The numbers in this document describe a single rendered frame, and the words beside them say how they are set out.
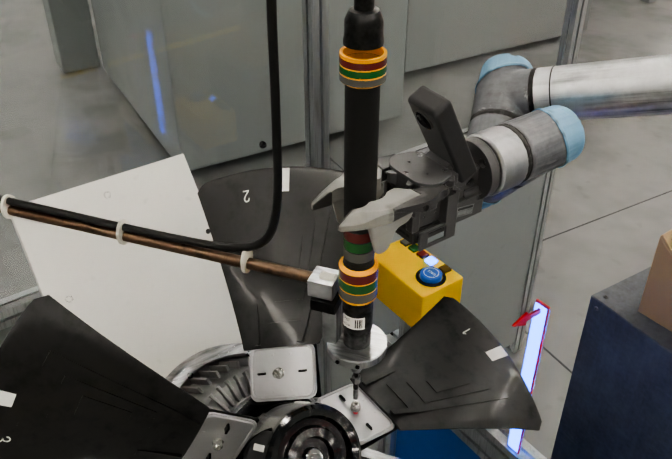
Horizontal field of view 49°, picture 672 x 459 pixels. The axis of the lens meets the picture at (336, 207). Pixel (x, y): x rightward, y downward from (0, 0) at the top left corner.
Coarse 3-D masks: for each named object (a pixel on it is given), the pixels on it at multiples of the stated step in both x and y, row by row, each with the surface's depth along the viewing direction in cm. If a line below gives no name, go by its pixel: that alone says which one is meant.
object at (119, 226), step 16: (272, 0) 66; (272, 16) 67; (272, 32) 68; (272, 48) 68; (272, 64) 69; (272, 80) 70; (272, 96) 71; (272, 112) 72; (272, 128) 73; (272, 144) 74; (0, 208) 93; (32, 208) 92; (48, 208) 91; (272, 208) 79; (96, 224) 90; (112, 224) 89; (128, 224) 89; (272, 224) 80; (176, 240) 86; (192, 240) 86; (208, 240) 86
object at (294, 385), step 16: (256, 352) 91; (272, 352) 90; (288, 352) 89; (304, 352) 88; (256, 368) 91; (272, 368) 90; (288, 368) 89; (304, 368) 88; (256, 384) 90; (272, 384) 89; (288, 384) 88; (304, 384) 88; (256, 400) 90; (272, 400) 89
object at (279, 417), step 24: (240, 408) 91; (264, 408) 92; (288, 408) 84; (312, 408) 83; (264, 432) 83; (288, 432) 82; (312, 432) 83; (336, 432) 85; (240, 456) 89; (264, 456) 80; (288, 456) 81; (336, 456) 84; (360, 456) 85
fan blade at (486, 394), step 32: (448, 320) 107; (416, 352) 102; (448, 352) 102; (480, 352) 104; (384, 384) 96; (416, 384) 97; (448, 384) 98; (480, 384) 99; (512, 384) 101; (416, 416) 93; (448, 416) 94; (480, 416) 96; (512, 416) 98
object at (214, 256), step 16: (16, 208) 93; (64, 224) 91; (80, 224) 91; (128, 240) 89; (144, 240) 88; (160, 240) 88; (192, 256) 87; (208, 256) 86; (224, 256) 85; (240, 256) 85; (272, 272) 83; (288, 272) 83; (304, 272) 82
